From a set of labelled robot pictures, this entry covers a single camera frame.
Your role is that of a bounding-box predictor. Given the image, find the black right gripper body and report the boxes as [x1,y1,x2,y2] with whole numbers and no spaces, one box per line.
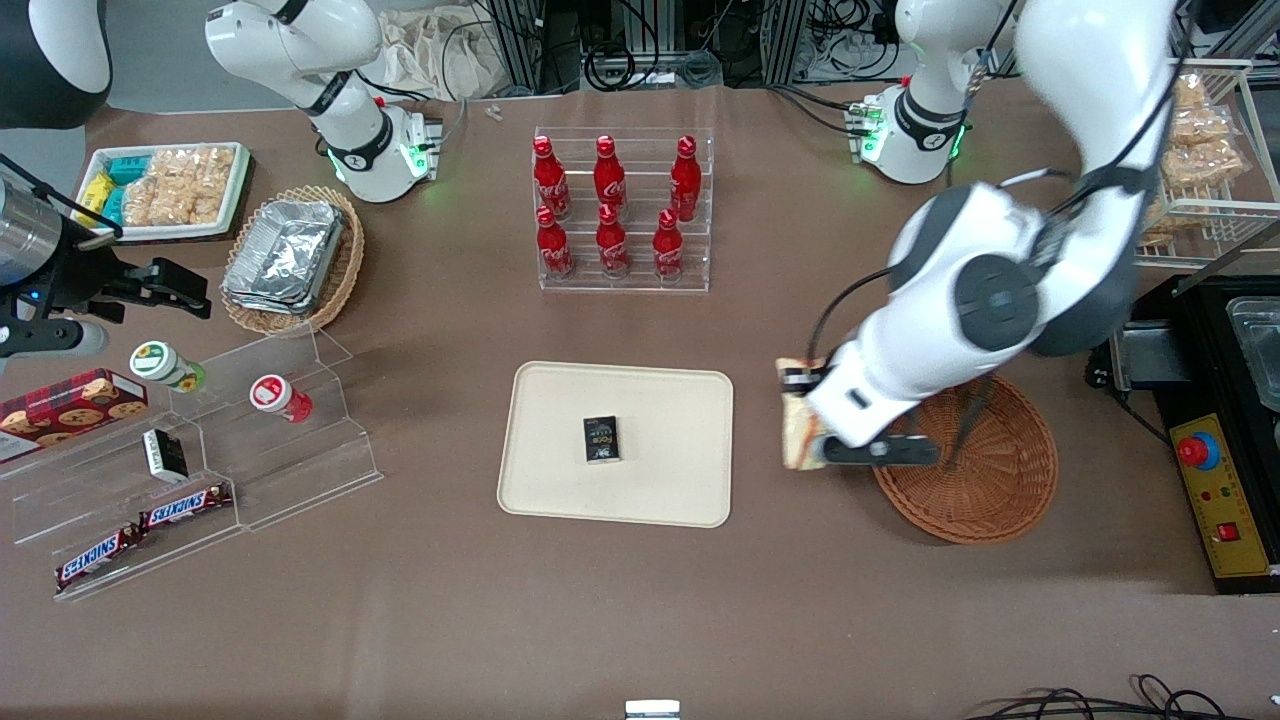
[38,226,133,327]

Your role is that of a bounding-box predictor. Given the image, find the triangular sandwich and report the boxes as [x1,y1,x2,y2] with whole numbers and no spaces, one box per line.
[779,357,834,472]

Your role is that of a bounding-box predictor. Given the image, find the white rectangular snack tray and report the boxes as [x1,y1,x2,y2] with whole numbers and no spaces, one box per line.
[78,142,253,244]

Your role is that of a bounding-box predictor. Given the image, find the brown round wicker basket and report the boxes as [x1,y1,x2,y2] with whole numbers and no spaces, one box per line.
[871,371,1060,546]

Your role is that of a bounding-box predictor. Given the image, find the light oval wicker basket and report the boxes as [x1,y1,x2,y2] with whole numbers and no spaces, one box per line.
[219,184,367,338]

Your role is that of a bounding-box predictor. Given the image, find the beige plastic tray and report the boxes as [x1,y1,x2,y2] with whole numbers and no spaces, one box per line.
[496,360,735,529]

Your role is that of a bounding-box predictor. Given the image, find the green capped drink bottle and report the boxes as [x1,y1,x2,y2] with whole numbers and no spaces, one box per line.
[129,340,208,394]

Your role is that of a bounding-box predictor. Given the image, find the clear rice cracker pack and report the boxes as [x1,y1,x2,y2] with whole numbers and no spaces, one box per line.
[123,180,163,227]
[150,149,203,225]
[194,146,238,225]

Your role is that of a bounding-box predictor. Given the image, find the stacked aluminium foil containers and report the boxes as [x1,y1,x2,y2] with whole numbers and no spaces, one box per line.
[221,198,346,317]

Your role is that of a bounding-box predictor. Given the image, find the red cookie box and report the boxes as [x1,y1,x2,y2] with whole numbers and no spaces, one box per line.
[0,368,150,464]

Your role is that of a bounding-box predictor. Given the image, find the red capped drink bottle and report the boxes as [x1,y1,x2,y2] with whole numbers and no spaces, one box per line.
[249,373,314,424]

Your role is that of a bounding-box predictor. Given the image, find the black and white small box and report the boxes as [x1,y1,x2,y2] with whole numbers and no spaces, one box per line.
[141,427,190,484]

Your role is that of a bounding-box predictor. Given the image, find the red cola bottle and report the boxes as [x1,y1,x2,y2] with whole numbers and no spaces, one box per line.
[593,134,629,217]
[652,207,687,284]
[532,135,572,222]
[669,135,704,224]
[595,203,632,280]
[535,205,576,282]

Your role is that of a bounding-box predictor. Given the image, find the clear acrylic bottle rack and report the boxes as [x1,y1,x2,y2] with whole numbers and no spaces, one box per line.
[532,126,715,294]

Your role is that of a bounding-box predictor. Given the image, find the snickers chocolate bar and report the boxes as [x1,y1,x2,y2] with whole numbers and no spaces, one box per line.
[54,526,145,590]
[137,483,234,532]

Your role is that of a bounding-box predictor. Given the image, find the clear acrylic step display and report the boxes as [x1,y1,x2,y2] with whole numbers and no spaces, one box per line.
[0,324,385,603]

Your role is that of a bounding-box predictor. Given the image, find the white cloth bag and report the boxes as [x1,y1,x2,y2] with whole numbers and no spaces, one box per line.
[376,6,503,102]

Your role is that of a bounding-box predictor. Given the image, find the black appliance base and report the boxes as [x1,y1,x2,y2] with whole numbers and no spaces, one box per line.
[1086,272,1280,597]

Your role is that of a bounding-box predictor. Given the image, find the yellow emergency stop box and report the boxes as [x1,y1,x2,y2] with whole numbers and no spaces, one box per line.
[1169,413,1280,582]

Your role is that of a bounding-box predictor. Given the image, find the clear plastic container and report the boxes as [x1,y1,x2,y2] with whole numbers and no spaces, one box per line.
[1224,296,1280,413]

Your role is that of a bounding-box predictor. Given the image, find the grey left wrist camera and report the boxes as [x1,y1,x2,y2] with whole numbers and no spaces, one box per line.
[820,434,944,470]

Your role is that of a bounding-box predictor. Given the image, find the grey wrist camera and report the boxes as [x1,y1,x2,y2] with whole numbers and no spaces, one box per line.
[820,434,944,470]
[0,318,109,362]

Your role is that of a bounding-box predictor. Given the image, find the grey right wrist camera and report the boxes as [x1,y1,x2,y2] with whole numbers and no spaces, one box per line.
[0,318,109,362]

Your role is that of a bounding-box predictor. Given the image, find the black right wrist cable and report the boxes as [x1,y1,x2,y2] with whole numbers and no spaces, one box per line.
[0,153,125,241]

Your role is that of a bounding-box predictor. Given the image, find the black left base cables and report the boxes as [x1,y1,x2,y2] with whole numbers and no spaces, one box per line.
[768,82,873,139]

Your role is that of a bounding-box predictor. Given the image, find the aluminium frame post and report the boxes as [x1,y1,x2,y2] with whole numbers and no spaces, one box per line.
[488,0,583,97]
[763,0,809,87]

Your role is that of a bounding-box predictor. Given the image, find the coiled black background cables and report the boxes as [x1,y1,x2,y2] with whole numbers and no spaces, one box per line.
[583,40,723,93]

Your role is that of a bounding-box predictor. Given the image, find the black floor cables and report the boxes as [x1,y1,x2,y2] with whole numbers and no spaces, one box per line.
[963,674,1280,720]

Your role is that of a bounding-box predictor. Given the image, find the white wire shelf basket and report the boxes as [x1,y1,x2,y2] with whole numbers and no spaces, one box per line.
[1133,57,1280,268]

